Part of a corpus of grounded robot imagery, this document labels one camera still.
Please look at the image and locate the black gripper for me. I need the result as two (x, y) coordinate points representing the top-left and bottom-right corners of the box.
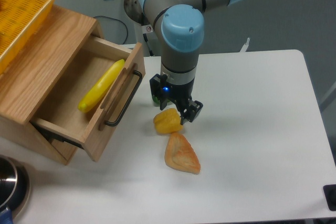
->
(150, 74), (203, 125)

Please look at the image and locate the wooden top drawer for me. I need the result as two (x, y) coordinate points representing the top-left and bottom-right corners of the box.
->
(31, 36), (145, 162)

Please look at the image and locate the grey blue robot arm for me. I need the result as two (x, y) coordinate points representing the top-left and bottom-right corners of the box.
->
(105, 0), (242, 123)

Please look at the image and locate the wooden drawer cabinet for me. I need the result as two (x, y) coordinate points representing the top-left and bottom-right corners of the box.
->
(0, 5), (106, 166)

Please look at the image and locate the green toy bell pepper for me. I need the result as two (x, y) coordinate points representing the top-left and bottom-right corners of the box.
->
(152, 95), (160, 104)

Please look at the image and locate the yellow toy bell pepper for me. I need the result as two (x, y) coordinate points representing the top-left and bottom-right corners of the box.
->
(153, 108), (183, 134)

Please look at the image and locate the toy pastry turnover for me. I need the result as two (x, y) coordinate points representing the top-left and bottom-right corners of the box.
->
(164, 132), (201, 175)

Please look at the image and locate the yellow toy squash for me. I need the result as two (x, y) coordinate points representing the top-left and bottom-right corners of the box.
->
(78, 59), (125, 113)

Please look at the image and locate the yellow plastic basket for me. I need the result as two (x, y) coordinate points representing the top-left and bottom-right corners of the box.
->
(1, 0), (55, 73)

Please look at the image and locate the black table edge clamp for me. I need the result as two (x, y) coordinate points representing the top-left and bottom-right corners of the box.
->
(323, 184), (336, 211)

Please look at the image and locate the steel pot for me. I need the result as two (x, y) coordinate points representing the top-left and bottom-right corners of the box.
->
(1, 155), (31, 223)

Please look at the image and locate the blue object at corner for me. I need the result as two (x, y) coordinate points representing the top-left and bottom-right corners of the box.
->
(0, 207), (13, 224)

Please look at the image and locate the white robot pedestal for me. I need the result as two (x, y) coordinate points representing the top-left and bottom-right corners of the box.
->
(123, 0), (163, 57)

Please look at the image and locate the white bracket behind table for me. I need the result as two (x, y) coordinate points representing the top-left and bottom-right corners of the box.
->
(239, 37), (250, 52)

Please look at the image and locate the black cable on floor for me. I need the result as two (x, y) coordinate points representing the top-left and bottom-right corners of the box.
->
(93, 15), (129, 45)

